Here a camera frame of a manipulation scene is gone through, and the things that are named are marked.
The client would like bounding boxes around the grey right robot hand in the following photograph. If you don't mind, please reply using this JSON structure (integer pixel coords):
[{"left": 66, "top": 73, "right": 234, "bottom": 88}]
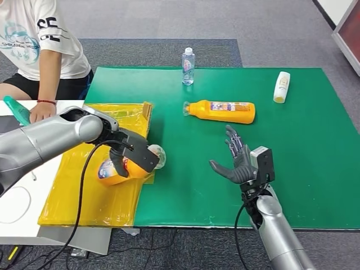
[{"left": 209, "top": 124, "right": 257, "bottom": 185}]

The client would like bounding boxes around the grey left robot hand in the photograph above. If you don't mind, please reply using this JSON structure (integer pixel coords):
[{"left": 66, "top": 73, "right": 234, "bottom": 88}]
[{"left": 109, "top": 148, "right": 130, "bottom": 179}]

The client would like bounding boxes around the orange detergent bottle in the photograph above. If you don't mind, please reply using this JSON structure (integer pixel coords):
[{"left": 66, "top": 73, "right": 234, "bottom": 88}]
[
  {"left": 183, "top": 100, "right": 256, "bottom": 125},
  {"left": 97, "top": 144, "right": 167, "bottom": 187}
]

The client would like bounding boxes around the white lotion bottle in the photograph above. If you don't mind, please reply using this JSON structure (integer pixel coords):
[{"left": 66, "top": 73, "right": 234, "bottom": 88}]
[{"left": 273, "top": 71, "right": 291, "bottom": 104}]

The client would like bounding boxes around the clear water bottle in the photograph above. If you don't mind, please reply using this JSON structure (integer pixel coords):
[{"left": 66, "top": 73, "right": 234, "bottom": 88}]
[{"left": 182, "top": 47, "right": 195, "bottom": 86}]

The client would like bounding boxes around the teal plastic bottle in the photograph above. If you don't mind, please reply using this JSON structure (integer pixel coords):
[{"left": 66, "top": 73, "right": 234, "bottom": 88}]
[{"left": 3, "top": 96, "right": 32, "bottom": 127}]

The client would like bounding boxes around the yellow plastic sheet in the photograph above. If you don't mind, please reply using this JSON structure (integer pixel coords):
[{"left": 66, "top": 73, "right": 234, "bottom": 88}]
[{"left": 37, "top": 102, "right": 155, "bottom": 228}]

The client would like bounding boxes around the green table mat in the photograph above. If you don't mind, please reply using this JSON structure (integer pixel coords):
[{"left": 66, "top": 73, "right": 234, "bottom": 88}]
[{"left": 85, "top": 67, "right": 360, "bottom": 230}]

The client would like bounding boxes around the person's left hand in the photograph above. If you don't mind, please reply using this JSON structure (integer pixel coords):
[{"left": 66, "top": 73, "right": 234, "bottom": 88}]
[{"left": 29, "top": 101, "right": 57, "bottom": 124}]

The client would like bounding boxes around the dark grey floor rug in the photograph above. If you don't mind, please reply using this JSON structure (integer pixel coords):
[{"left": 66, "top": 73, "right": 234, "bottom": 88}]
[{"left": 0, "top": 39, "right": 243, "bottom": 81}]

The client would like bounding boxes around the grey laptop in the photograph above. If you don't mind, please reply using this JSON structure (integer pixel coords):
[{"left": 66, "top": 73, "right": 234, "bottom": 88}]
[{"left": 0, "top": 114, "right": 25, "bottom": 136}]

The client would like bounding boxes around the black yellow floor device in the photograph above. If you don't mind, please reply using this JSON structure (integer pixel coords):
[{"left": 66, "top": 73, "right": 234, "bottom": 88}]
[{"left": 0, "top": 245, "right": 25, "bottom": 266}]

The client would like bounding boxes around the person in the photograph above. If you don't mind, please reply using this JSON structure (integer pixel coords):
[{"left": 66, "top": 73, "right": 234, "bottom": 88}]
[{"left": 0, "top": 0, "right": 94, "bottom": 124}]

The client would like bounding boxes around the white cabinet with red panel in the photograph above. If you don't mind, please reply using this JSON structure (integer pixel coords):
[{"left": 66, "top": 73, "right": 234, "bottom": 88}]
[{"left": 331, "top": 0, "right": 360, "bottom": 77}]

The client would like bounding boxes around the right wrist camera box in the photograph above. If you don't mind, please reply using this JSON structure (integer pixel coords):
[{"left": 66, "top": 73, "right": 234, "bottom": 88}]
[{"left": 240, "top": 146, "right": 276, "bottom": 204}]

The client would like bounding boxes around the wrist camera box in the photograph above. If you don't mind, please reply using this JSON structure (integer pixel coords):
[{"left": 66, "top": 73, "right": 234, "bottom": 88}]
[
  {"left": 240, "top": 146, "right": 276, "bottom": 204},
  {"left": 96, "top": 128, "right": 161, "bottom": 174}
]

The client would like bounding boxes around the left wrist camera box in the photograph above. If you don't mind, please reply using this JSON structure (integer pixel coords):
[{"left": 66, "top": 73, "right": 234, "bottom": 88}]
[{"left": 96, "top": 128, "right": 161, "bottom": 174}]

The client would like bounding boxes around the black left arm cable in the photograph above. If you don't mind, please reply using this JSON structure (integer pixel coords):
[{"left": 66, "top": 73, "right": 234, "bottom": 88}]
[{"left": 36, "top": 139, "right": 134, "bottom": 270}]

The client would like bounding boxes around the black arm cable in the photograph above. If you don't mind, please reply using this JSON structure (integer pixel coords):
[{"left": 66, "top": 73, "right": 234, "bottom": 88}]
[
  {"left": 234, "top": 202, "right": 250, "bottom": 270},
  {"left": 36, "top": 139, "right": 134, "bottom": 270}
]

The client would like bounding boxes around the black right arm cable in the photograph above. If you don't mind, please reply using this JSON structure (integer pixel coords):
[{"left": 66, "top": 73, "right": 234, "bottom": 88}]
[{"left": 234, "top": 202, "right": 250, "bottom": 270}]

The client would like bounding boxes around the white looped cable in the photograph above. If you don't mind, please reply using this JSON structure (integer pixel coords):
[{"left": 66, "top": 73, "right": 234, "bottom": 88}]
[{"left": 0, "top": 185, "right": 32, "bottom": 225}]

